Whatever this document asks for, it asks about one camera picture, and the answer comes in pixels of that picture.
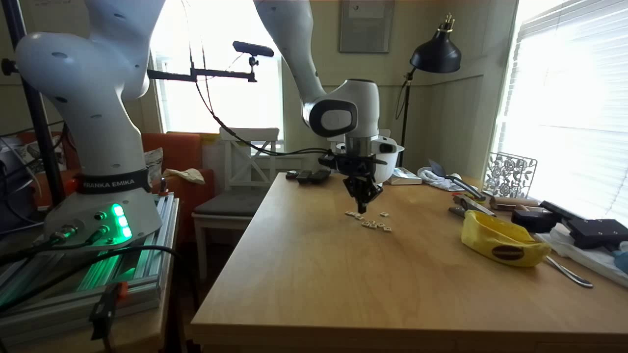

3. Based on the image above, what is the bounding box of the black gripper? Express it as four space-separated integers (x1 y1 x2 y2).
318 136 383 215

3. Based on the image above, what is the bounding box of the white letter tile O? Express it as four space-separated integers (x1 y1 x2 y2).
362 222 393 234

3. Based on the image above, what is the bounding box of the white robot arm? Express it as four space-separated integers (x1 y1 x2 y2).
16 0 381 248

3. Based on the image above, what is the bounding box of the black remote control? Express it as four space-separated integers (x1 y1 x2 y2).
297 169 332 185

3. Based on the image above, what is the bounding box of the white wooden chair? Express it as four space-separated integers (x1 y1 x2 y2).
193 128 279 271

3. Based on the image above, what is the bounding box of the black desk lamp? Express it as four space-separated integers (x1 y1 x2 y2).
401 14 462 146

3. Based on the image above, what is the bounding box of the black clamp tool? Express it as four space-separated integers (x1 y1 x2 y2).
511 201 628 250

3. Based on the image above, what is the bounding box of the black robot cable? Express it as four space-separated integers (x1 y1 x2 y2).
185 0 330 160

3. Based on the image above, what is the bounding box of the white wire lattice cube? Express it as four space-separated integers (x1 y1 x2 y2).
485 154 538 199

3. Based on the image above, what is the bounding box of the black camera on boom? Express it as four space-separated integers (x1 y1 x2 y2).
232 42 275 58

